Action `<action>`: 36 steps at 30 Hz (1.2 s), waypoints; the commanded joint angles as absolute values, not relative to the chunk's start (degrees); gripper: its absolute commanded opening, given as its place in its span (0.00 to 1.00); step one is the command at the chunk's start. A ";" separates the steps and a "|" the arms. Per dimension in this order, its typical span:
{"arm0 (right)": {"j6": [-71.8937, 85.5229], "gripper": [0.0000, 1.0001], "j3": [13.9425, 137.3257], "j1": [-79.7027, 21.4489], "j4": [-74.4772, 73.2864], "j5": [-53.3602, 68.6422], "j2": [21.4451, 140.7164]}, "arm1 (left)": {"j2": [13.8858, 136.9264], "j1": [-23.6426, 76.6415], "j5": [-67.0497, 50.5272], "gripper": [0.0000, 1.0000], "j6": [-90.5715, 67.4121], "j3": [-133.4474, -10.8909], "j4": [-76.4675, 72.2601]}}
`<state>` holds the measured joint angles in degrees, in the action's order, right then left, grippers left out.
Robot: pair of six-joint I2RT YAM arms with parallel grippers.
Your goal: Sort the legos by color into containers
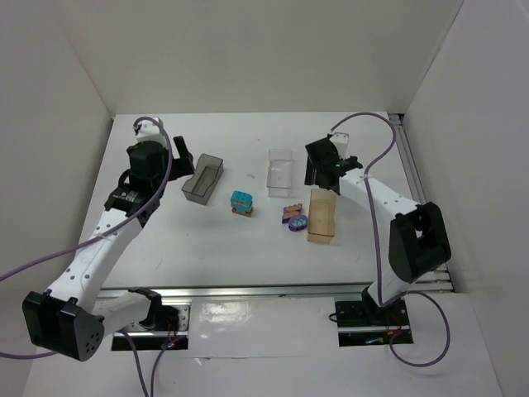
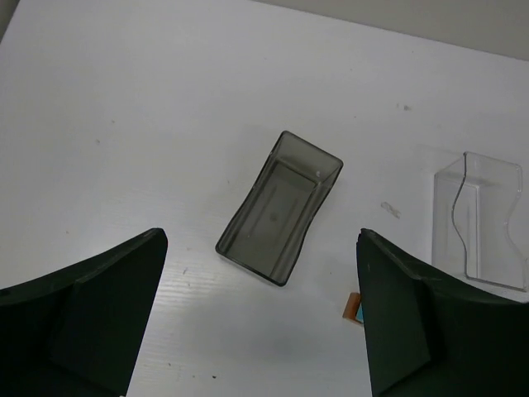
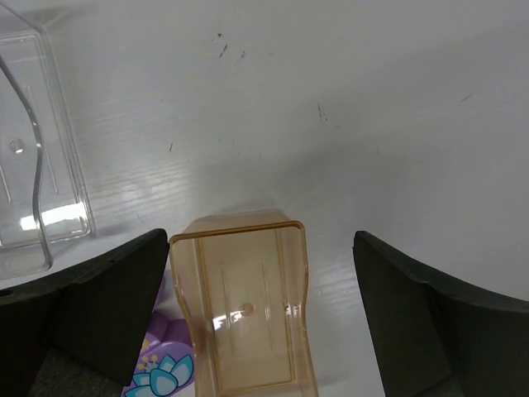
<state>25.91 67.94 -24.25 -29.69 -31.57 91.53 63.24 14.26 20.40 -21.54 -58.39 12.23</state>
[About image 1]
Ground teal round printed lego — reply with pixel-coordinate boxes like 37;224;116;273
230;190;253;212

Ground brown lego brick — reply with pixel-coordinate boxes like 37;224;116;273
231;208;253;218

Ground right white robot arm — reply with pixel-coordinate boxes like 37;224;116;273
305;136;451;324

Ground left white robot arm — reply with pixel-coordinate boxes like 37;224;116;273
22;136;194;361

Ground smoky grey plastic container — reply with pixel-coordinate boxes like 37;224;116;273
182;154;224;205

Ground amber plastic container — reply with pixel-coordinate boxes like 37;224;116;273
307;189;337;244

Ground clear plastic container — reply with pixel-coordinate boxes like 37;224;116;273
266;149;293;199

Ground purple butterfly lego piece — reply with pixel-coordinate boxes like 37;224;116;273
282;203;303;223

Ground purple flower lego piece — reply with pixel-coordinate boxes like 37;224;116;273
288;215;308;232

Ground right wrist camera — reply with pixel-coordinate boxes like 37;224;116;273
329;132;349;160

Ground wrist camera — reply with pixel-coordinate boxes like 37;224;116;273
133;120;166;147
329;132;349;160

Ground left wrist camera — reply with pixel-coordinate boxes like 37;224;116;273
133;120;166;147

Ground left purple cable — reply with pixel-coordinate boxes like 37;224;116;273
0;117;173;397

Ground purple cable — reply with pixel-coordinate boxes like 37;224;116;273
329;112;451;368
0;117;173;397

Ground aluminium front rail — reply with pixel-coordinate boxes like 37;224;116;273
97;281;375;299

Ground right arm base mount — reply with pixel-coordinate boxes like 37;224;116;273
328;300;413;347

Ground aluminium side rail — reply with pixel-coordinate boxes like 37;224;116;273
388;113;454;293

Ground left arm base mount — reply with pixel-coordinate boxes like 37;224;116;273
124;300;191;352

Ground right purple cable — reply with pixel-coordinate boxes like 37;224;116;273
329;112;451;368

